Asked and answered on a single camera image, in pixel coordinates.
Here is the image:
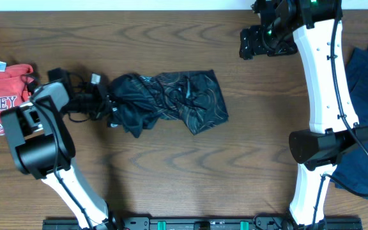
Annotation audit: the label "black cycling jersey orange lines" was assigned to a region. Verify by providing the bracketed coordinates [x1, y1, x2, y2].
[107, 70, 229, 138]

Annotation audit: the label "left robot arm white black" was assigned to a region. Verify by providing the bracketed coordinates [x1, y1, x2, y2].
[1, 80, 117, 229]

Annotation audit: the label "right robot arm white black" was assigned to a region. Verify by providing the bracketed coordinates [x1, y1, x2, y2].
[239, 0, 368, 229]

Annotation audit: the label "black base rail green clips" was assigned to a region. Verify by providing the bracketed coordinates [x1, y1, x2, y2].
[42, 215, 363, 230]

